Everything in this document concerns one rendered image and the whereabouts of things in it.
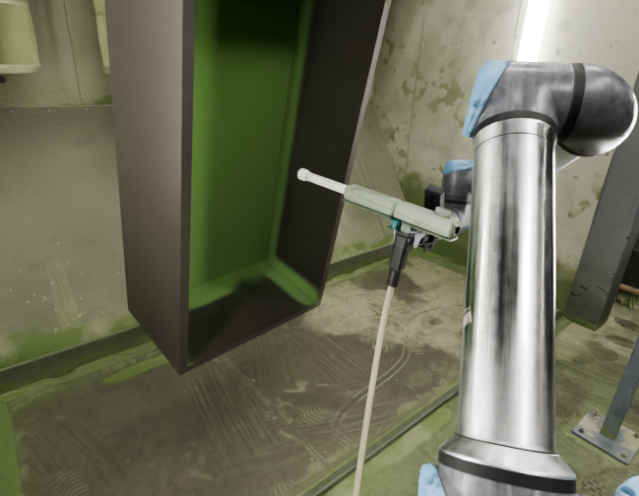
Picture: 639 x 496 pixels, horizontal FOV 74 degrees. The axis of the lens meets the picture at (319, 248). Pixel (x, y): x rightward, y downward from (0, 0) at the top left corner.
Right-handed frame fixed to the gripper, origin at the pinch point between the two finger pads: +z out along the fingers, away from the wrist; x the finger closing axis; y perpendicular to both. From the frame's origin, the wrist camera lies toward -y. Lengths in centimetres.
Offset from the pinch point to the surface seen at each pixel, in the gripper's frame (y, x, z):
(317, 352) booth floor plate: 93, 51, -57
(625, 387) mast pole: 54, -62, -94
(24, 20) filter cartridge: -26, 160, 26
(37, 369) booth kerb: 105, 123, 38
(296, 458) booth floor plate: 96, 18, -7
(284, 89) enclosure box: -23, 67, -21
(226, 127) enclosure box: -8, 70, -1
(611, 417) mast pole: 69, -63, -96
